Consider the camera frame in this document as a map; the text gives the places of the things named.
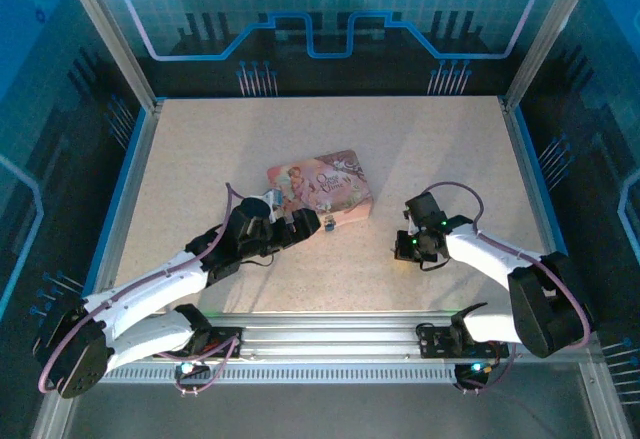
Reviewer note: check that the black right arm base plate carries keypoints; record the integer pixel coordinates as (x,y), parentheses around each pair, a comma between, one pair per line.
(430,341)

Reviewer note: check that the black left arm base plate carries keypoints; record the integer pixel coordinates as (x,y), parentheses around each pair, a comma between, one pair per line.
(227,333)

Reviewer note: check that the pink illustrated diary book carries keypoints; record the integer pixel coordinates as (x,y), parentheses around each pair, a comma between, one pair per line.
(325,184)

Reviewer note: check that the small controller board with LED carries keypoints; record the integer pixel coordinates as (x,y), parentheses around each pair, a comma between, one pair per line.
(472,371)
(190,370)

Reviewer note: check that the aluminium frame post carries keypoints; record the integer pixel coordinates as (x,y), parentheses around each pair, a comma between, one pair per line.
(115,39)
(549,34)

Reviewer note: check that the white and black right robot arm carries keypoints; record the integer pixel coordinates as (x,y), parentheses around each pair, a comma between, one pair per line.
(480,254)

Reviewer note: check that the aluminium mounting rail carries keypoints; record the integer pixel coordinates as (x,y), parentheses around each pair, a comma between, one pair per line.
(330,331)

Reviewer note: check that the aluminium table side rail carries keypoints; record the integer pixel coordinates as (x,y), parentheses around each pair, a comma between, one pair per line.
(131,184)
(531,184)

